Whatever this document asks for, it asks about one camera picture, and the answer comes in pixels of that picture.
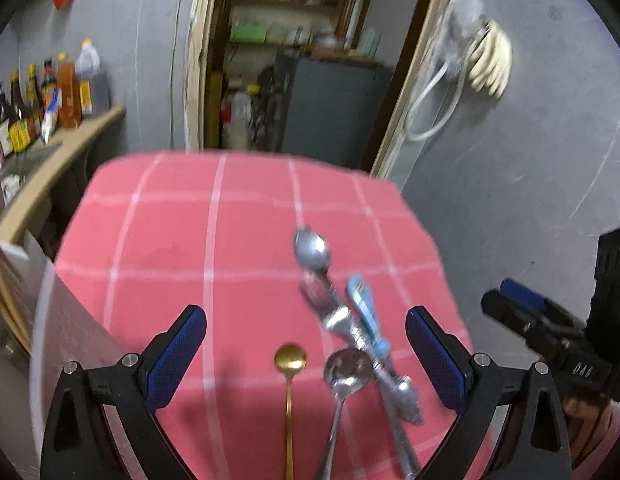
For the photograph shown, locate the small steel spoon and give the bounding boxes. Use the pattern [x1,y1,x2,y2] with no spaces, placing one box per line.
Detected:
[314,348,373,480]

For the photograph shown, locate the blue cartoon handle spoon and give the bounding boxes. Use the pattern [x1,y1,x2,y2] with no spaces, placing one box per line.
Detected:
[346,275,390,360]

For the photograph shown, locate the large steel spoon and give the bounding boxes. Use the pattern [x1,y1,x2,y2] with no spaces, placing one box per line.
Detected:
[293,226,370,351]

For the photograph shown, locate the right hand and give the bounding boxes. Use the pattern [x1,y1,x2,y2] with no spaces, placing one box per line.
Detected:
[562,396,613,467]

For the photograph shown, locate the steel fork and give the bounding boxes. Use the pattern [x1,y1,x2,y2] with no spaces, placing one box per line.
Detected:
[300,273,424,479]

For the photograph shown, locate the gold spoon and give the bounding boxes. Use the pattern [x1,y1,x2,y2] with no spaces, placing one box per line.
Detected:
[273,342,307,480]

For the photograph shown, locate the white utensil container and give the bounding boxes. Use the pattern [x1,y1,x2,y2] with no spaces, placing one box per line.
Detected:
[0,228,137,480]

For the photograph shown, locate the pink checkered tablecloth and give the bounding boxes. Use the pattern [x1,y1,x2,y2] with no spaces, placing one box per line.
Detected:
[55,152,468,479]

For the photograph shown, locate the wooden countertop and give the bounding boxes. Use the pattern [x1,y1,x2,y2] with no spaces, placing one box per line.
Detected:
[0,105,126,353]

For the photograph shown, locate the cream rubber gloves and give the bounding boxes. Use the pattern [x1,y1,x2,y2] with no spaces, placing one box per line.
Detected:
[467,20,513,99]

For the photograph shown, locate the orange sauce bottle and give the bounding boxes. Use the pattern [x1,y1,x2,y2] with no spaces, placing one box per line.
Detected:
[57,52,82,129]

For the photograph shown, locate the grey cabinet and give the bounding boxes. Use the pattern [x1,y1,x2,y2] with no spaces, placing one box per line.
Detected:
[274,52,392,169]

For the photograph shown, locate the dark soy sauce bottle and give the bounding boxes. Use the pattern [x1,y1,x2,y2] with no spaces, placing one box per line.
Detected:
[0,70,37,156]

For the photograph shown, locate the clear jug dark liquid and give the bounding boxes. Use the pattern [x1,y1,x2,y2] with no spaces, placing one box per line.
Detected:
[75,38,110,117]

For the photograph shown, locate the green box on shelf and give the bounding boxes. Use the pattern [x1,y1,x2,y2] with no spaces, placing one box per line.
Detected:
[230,22,269,44]

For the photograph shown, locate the white hose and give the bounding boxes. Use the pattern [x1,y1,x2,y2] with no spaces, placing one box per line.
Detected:
[404,34,487,143]

